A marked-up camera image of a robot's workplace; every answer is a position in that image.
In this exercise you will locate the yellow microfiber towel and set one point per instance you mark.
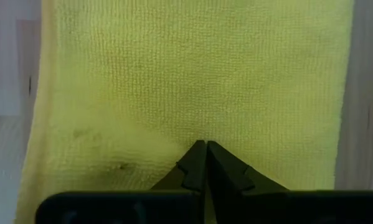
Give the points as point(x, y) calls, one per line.
point(186, 77)

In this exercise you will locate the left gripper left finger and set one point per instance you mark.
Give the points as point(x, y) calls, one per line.
point(192, 174)

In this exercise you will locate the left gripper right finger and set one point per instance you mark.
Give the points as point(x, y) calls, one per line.
point(226, 177)

